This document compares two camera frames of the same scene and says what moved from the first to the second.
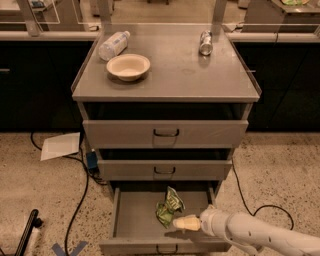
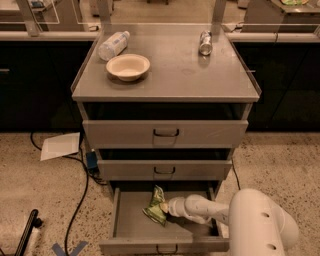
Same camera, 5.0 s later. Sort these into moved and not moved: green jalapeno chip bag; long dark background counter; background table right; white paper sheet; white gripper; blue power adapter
Moved: green jalapeno chip bag; white gripper
Not moved: blue power adapter; white paper sheet; long dark background counter; background table right
